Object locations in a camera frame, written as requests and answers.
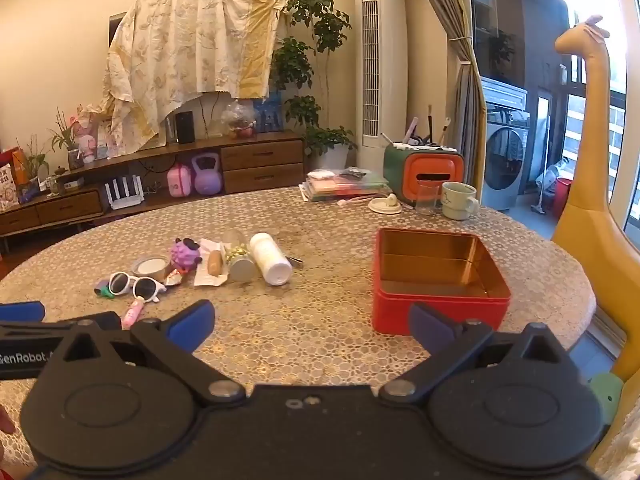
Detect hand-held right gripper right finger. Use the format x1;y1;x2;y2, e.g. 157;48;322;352
379;302;576;406

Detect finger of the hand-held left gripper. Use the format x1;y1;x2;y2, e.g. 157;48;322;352
55;311;124;333
0;301;46;323

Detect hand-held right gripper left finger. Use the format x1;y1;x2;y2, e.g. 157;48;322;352
52;300;247;409

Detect red tin box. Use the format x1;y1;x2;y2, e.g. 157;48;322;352
372;227;512;336

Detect pink tube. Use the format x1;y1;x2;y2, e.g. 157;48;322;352
121;297;146;331

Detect white sunglasses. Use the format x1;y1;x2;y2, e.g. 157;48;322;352
107;271;167;304

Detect brown stick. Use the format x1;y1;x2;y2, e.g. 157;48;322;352
194;237;231;288

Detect purple spiky toy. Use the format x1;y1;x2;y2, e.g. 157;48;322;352
170;238;203;273

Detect round white lid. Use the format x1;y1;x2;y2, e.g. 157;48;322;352
131;255;172;283

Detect clear labelled jar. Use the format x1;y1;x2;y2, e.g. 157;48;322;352
221;230;259;282

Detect white plastic bottle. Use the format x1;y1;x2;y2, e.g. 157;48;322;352
249;232;293;287

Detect gold patterned tablecloth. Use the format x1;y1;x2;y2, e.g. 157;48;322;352
0;185;598;480

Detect clear drinking glass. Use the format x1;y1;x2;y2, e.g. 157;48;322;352
416;180;442;216

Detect pale green mug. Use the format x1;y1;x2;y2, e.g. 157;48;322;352
441;181;480;221

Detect white router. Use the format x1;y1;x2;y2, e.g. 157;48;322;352
103;175;146;211

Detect cream lid with knob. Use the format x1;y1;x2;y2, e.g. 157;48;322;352
368;193;402;214

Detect pink toy case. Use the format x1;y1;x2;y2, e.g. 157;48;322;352
166;162;194;198

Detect purple kettlebell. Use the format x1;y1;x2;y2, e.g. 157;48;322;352
192;153;224;195

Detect small potted plant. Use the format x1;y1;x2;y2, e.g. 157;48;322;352
15;135;51;187
47;107;84;171

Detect green and orange tissue box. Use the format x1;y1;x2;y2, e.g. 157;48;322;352
383;142;465;209

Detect colourful plastic box stack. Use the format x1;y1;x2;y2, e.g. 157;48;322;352
299;169;393;203

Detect wooden television cabinet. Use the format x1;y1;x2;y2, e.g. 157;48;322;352
0;130;306;252

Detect white tube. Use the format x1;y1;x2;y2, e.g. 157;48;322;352
392;142;457;154

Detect pink doll box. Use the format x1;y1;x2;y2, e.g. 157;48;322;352
70;107;116;164

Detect red bucket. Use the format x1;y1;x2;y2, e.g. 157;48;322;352
552;177;574;219

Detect floor mop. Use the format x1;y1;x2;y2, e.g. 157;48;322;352
520;115;552;216

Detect grey washing machine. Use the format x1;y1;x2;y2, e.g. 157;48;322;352
480;77;531;212

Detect green plastic stool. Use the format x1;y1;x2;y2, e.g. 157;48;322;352
587;372;626;426

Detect black speaker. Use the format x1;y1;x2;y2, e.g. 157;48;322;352
175;111;196;145

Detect clear plastic bottle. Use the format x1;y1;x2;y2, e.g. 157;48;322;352
536;157;571;191

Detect clear bag of fruit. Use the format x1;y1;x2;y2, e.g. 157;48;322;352
220;100;259;140

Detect yellow giraffe chair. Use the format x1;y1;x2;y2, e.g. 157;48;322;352
550;15;640;382

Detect striped curtain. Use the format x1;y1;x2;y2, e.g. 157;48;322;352
407;0;489;202

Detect blue picture box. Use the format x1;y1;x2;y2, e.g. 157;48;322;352
253;97;285;134

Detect lace seat cushion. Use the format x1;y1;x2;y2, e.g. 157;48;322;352
590;410;640;480

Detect white tower air conditioner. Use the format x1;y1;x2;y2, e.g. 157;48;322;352
353;0;409;150

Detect floral dust cloth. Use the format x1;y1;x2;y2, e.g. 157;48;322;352
80;0;286;154

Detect covered television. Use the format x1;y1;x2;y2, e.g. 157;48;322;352
108;11;129;52

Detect green potted plant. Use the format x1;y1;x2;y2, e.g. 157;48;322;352
271;0;359;171

